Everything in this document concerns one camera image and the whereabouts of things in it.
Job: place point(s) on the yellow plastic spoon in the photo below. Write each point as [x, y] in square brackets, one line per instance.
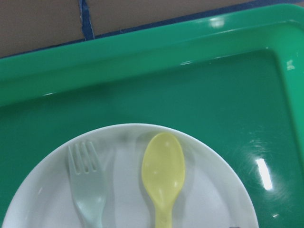
[163, 175]

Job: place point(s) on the green plastic tray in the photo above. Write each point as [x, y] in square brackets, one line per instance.
[235, 82]

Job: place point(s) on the pale green plastic fork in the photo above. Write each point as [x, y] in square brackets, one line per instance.
[87, 183]

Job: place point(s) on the white round plate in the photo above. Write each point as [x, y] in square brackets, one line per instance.
[212, 196]

